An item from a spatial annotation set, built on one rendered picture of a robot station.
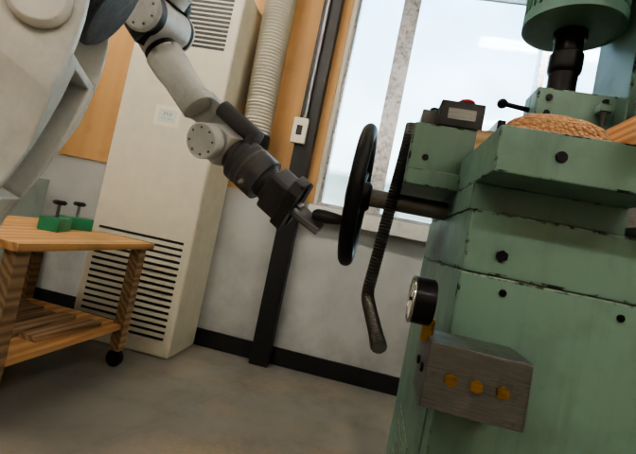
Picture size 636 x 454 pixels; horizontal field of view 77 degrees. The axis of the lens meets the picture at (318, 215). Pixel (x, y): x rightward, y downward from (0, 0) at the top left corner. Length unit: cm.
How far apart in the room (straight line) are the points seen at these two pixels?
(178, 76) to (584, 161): 67
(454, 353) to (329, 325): 162
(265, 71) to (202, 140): 139
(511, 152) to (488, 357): 25
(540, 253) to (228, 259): 178
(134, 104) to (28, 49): 172
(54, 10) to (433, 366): 55
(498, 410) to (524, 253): 21
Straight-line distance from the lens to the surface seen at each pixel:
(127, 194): 212
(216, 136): 74
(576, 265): 65
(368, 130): 74
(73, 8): 50
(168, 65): 84
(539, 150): 56
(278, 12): 224
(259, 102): 207
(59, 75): 48
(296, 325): 214
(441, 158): 77
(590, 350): 67
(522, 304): 63
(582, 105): 89
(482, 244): 61
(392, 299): 209
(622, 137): 65
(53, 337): 169
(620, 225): 69
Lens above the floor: 72
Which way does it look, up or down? 2 degrees up
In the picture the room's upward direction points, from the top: 12 degrees clockwise
